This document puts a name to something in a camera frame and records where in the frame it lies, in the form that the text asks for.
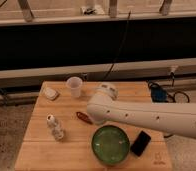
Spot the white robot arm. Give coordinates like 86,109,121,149
87,82,196,139

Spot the white plastic cup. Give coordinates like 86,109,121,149
66,77,83,98

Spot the brown oblong object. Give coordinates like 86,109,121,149
76,112,93,124

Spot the green bowl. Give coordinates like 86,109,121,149
91,125,130,166

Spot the blue object on floor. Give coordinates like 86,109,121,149
151,87,167,102

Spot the black smartphone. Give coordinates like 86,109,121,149
130,131,151,156

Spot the black cable by table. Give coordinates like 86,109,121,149
147,71,191,104

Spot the black hanging cable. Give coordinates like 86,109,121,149
102,10,132,81

